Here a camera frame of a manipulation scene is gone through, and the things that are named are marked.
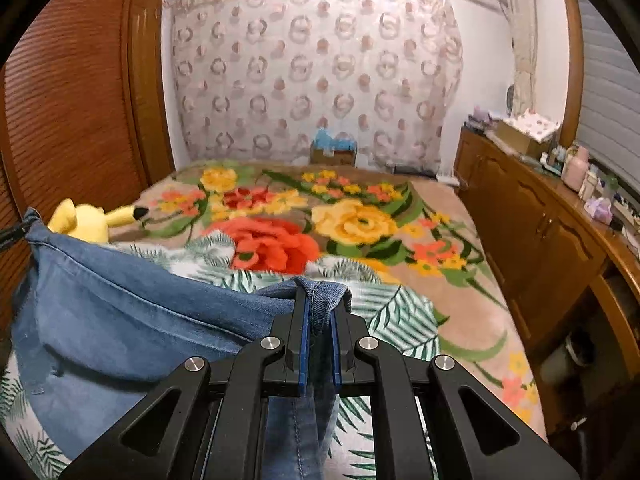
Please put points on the wooden louvered wardrobe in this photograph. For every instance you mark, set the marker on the wooden louvered wardrobe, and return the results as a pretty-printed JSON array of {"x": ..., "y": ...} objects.
[{"x": 75, "y": 110}]

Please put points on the white gift box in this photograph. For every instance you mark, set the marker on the white gift box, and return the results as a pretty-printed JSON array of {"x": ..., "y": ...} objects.
[{"x": 525, "y": 132}]

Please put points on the wooden sideboard cabinet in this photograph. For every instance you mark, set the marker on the wooden sideboard cabinet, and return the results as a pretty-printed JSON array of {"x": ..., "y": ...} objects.
[{"x": 540, "y": 230}]

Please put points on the blue denim pants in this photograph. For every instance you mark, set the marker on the blue denim pants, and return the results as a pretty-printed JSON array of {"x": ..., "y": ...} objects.
[{"x": 125, "y": 320}]

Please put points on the palm leaf printed sheet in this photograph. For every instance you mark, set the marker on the palm leaf printed sheet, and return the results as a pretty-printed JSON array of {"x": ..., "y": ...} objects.
[{"x": 400, "y": 320}]

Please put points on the yellow plush toy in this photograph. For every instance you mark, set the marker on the yellow plush toy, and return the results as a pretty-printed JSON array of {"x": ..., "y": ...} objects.
[{"x": 90, "y": 222}]

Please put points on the lace curtain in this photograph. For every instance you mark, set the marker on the lace curtain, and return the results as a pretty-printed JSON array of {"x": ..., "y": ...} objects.
[{"x": 524, "y": 50}]

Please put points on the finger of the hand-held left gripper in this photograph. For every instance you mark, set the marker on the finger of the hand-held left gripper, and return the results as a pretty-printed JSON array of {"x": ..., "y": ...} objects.
[{"x": 9, "y": 235}]

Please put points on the floral blanket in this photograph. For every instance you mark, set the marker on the floral blanket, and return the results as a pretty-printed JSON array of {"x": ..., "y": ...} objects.
[{"x": 350, "y": 220}]

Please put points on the grey window shutter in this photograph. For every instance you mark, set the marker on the grey window shutter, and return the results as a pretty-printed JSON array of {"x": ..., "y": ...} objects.
[{"x": 610, "y": 85}]

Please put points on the circle patterned curtain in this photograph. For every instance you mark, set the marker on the circle patterned curtain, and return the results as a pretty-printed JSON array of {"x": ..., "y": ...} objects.
[{"x": 310, "y": 70}]

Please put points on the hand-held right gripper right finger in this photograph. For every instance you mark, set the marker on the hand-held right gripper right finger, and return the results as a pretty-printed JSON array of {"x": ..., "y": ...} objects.
[{"x": 336, "y": 360}]

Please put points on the cardboard box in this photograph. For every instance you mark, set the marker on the cardboard box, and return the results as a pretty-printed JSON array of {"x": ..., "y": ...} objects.
[{"x": 332, "y": 155}]

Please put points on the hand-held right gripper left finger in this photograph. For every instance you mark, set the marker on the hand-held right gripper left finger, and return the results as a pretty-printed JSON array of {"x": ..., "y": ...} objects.
[{"x": 303, "y": 360}]

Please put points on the pink bottle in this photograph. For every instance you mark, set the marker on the pink bottle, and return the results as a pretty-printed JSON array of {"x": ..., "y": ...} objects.
[{"x": 575, "y": 170}]

